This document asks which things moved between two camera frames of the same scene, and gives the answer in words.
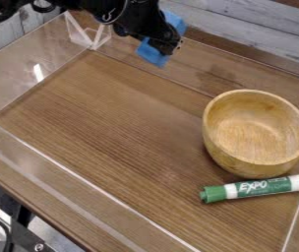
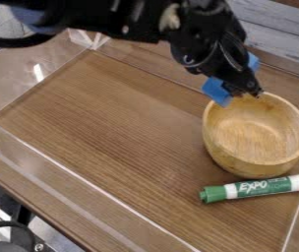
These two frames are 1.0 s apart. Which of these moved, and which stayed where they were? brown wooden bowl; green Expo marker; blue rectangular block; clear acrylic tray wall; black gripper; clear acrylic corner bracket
Moved: black gripper; blue rectangular block
Stayed: clear acrylic tray wall; clear acrylic corner bracket; green Expo marker; brown wooden bowl
